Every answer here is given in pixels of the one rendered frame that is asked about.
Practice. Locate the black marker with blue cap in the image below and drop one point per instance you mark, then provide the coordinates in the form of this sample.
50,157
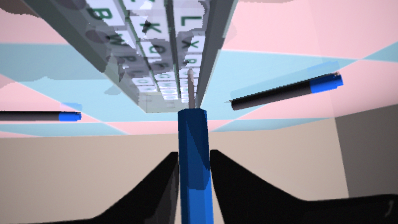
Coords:
326,83
29,116

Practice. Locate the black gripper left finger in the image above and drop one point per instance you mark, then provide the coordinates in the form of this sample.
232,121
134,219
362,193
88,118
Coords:
152,201

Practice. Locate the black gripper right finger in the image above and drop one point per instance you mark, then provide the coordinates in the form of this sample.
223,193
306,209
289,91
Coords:
245,198

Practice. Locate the grey keyboard with white letter keys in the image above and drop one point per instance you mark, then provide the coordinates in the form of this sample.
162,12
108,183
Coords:
145,48

